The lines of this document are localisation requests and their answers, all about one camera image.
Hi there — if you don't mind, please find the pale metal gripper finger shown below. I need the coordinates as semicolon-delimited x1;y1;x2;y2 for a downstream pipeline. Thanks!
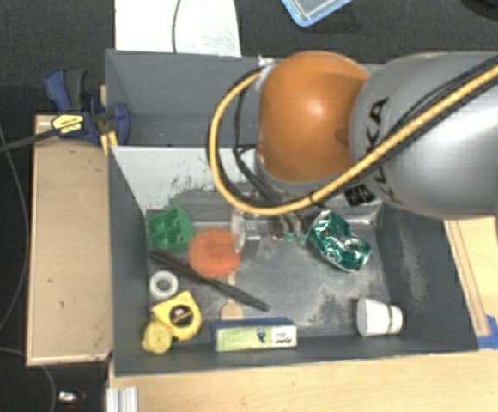
230;225;263;253
230;207;260;227

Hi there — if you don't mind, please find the orange round sponge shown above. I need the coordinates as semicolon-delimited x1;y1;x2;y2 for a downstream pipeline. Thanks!
186;227;243;280

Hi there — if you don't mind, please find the grey metal bin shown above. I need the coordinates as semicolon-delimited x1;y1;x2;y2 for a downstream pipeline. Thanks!
104;48;480;378

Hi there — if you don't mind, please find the green crumpled foil packet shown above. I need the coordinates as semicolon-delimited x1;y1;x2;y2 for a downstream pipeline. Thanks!
306;209;373;274

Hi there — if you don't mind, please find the black thin stick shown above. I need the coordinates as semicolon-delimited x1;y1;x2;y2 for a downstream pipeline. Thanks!
147;250;271;312

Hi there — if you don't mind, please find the green plastic building block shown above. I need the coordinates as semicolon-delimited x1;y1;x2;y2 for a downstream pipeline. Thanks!
145;205;195;254

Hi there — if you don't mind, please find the pale wooden spoon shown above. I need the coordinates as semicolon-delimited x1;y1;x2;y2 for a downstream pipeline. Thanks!
220;272;245;321

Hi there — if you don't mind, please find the white tape roll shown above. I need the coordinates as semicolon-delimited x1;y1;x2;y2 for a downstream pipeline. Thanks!
149;270;179;299

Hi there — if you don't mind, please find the green and blue box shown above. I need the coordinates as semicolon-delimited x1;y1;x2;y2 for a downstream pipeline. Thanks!
209;317;299;353

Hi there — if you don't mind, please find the yellow tape measure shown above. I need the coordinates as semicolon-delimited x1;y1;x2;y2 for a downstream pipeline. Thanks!
150;290;203;342

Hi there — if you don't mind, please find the white paper cup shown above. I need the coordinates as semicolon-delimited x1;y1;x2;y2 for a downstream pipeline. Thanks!
355;296;404;339

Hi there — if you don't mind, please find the yellow round toy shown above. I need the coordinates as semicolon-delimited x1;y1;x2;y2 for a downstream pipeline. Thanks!
140;320;175;356

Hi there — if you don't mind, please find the pale wood board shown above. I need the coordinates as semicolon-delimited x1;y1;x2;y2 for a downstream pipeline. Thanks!
25;113;115;367

